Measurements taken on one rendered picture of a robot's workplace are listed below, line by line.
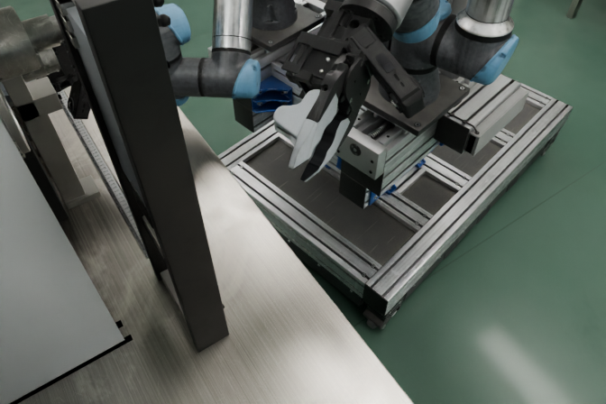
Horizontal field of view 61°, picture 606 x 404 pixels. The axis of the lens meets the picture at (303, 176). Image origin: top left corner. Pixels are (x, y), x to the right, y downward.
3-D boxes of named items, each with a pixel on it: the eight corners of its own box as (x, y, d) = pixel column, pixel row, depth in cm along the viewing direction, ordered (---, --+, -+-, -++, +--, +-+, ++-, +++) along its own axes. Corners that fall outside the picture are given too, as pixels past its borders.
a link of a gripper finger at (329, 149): (280, 171, 64) (309, 104, 65) (320, 188, 62) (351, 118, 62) (269, 166, 61) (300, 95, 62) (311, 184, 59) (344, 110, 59)
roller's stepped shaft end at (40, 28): (96, 40, 54) (87, 12, 52) (37, 59, 52) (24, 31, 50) (86, 26, 56) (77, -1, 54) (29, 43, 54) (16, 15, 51)
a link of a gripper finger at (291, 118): (256, 154, 58) (298, 91, 61) (301, 173, 56) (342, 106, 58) (248, 139, 55) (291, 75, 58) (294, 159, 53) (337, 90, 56)
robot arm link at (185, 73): (202, 113, 102) (194, 66, 94) (147, 110, 103) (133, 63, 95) (210, 87, 108) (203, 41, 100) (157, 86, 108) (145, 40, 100)
